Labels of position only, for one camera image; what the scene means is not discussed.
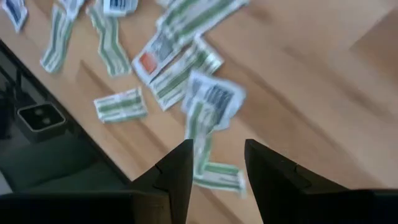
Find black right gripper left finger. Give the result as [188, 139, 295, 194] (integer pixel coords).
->
[127, 139, 195, 224]

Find black table-level camera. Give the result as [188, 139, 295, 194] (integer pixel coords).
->
[16, 102, 68, 144]

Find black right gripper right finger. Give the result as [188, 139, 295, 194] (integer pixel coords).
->
[244, 139, 349, 224]

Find white antiseptic towelette packet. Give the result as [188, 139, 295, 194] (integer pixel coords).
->
[1, 0, 29, 34]
[102, 0, 139, 17]
[182, 70, 247, 131]

